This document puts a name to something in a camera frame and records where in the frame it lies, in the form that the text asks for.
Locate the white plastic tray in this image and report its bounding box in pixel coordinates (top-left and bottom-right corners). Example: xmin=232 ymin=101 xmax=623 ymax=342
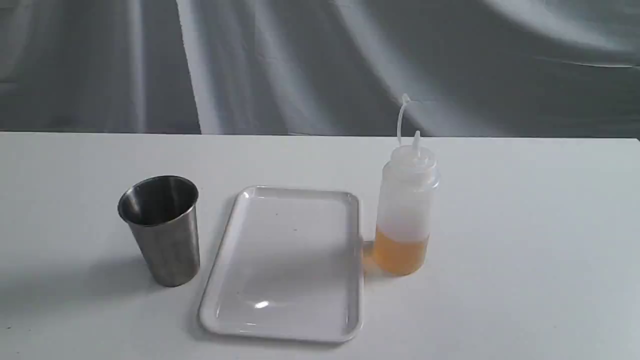
xmin=198 ymin=186 xmax=364 ymax=344

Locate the translucent squeeze bottle amber liquid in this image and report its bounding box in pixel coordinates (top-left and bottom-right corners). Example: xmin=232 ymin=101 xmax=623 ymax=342
xmin=371 ymin=93 xmax=441 ymax=277

